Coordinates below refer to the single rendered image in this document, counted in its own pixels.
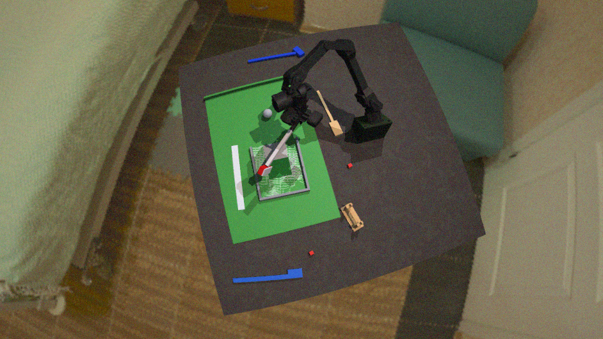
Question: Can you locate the green flat mat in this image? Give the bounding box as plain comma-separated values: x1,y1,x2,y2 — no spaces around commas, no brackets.
205,80,341,244

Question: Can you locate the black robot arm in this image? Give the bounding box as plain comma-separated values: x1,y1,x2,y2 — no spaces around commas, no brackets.
271,39,384,126

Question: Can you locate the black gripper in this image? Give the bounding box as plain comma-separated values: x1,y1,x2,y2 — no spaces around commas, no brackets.
291,98,323,128

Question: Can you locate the white flat bar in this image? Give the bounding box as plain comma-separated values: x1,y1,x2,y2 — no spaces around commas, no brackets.
231,145,245,210

